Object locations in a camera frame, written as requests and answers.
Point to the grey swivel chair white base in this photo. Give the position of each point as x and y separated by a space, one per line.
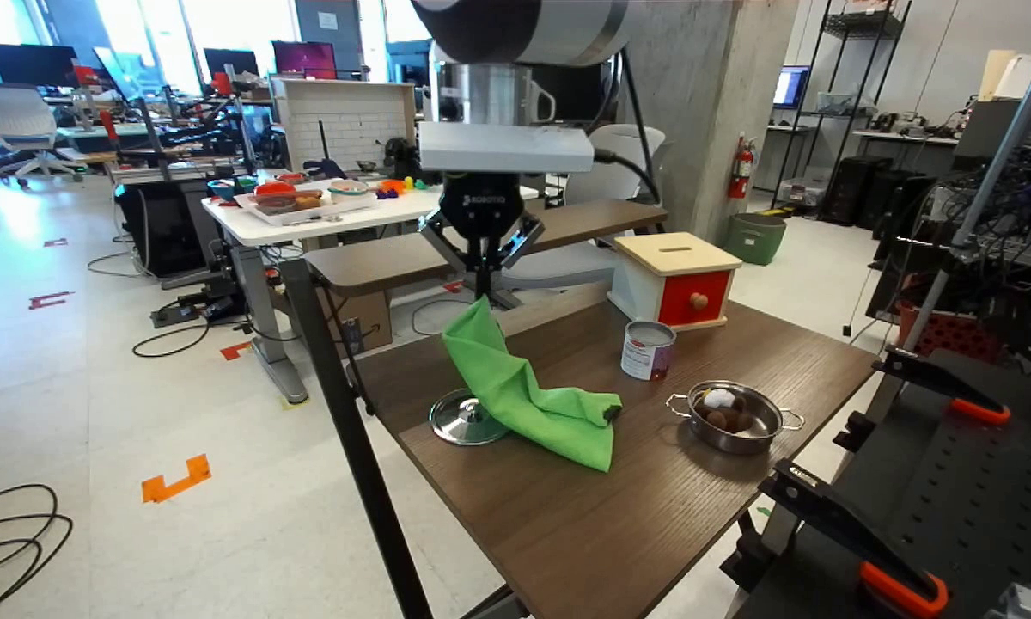
31 136

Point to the green basket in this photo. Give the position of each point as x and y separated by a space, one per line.
754 238

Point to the green cloth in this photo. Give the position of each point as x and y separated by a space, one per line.
557 418

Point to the black clamp with orange handle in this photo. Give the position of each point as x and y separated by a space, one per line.
886 568

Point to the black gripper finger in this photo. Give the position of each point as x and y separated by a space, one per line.
435 227
516 238

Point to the white pegboard panel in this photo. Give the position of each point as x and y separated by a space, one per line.
343 119

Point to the black metal shelf rack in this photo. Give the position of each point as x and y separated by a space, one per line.
828 92

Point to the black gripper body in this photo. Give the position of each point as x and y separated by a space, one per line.
482 208

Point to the steel pot lid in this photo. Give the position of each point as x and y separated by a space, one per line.
463 419

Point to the steel pot with plush toy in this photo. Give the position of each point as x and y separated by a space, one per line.
733 418

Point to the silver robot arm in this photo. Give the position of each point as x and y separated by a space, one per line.
496 44

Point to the red fire extinguisher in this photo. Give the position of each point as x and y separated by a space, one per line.
739 174

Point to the small purple tin can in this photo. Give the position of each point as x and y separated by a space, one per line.
646 353

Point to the white work desk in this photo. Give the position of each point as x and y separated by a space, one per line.
248 235

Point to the wooden box with red drawer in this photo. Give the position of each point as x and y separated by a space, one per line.
676 279

